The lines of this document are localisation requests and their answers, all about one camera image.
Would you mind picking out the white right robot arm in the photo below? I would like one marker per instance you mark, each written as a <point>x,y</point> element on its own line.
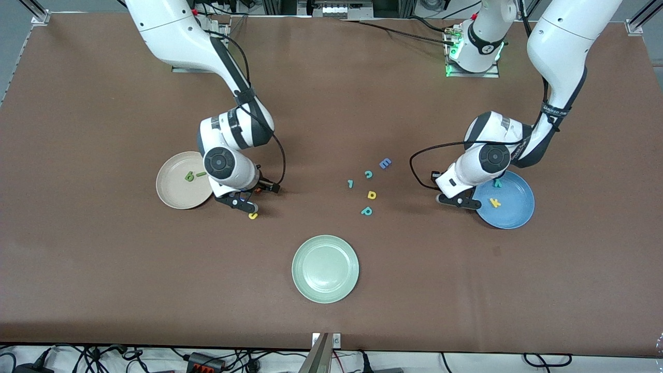
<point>171,31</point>

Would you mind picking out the black power adapter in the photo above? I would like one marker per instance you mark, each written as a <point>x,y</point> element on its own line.
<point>31,369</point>

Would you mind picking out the blue round plate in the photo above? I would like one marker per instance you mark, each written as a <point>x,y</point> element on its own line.
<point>513,212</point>

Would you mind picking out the beige round plate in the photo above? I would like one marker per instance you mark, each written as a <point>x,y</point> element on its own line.
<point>176,191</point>

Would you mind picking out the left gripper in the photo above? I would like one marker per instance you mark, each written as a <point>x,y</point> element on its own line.
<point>434,178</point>

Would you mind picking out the grey equipment box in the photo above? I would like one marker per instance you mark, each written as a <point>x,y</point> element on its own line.
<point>334,10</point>

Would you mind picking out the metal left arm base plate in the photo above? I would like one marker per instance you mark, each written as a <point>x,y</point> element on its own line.
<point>474,74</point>

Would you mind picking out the aluminium profile bar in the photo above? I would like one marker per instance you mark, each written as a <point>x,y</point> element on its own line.
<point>317,360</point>

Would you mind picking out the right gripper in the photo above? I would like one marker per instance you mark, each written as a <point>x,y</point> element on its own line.
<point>262,185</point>

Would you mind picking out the brown table mat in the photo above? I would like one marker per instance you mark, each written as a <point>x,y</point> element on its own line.
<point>103,285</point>

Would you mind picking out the aluminium frame post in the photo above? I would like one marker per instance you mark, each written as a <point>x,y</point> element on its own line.
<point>634,26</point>
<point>39,15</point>

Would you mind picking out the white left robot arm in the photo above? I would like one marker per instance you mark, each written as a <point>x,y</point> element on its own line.
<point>559,46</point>

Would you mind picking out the blue foam letter E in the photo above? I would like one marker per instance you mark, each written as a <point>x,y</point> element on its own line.
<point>385,163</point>

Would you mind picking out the black plug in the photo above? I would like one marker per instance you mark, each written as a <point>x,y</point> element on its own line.
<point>364,362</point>

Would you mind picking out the black red power strip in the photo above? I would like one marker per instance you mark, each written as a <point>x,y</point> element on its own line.
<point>204,362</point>

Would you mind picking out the pale green round plate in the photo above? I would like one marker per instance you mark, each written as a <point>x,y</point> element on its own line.
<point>325,269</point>

